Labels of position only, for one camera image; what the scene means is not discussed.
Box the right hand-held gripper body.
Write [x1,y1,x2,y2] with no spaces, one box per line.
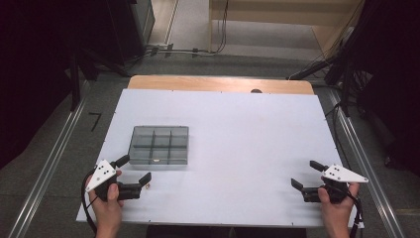
[301,164,369,204]

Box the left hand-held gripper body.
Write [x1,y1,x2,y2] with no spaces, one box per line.
[85,159,144,202]

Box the clear plastic compartment box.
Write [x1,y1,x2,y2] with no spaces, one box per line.
[128,125,190,167]

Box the person's left hand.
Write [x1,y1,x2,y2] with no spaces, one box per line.
[88,182,125,219]

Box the person's right hand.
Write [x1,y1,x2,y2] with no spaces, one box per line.
[317,182,361,220]

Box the black floor tape mark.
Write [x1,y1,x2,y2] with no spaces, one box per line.
[88,112,103,133]

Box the yellow floor tape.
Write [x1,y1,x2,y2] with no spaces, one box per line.
[394,207,420,216]

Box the black metal stand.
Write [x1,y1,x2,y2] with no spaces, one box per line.
[67,49,130,112]
[286,33,365,117]

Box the black curtain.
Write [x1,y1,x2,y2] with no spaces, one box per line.
[0,0,110,170]
[350,0,420,177]

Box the dark cabinet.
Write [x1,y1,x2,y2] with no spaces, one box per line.
[105,0,157,65]

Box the light wooden shelf unit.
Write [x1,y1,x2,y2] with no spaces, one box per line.
[207,0,365,58]

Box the metal floor rail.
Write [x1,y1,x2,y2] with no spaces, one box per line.
[326,88,407,238]
[8,78,92,238]

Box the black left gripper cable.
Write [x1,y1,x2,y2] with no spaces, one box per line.
[80,169,99,236]

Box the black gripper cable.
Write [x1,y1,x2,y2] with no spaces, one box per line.
[345,189,365,238]
[80,169,99,236]

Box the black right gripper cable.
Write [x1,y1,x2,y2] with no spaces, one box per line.
[345,189,365,238]

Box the black floor cable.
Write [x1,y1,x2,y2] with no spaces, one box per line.
[325,102,355,173]

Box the grey floor cable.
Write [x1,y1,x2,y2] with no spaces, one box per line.
[145,43,226,58]

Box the black hanging cable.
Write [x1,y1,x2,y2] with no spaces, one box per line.
[214,0,231,54]

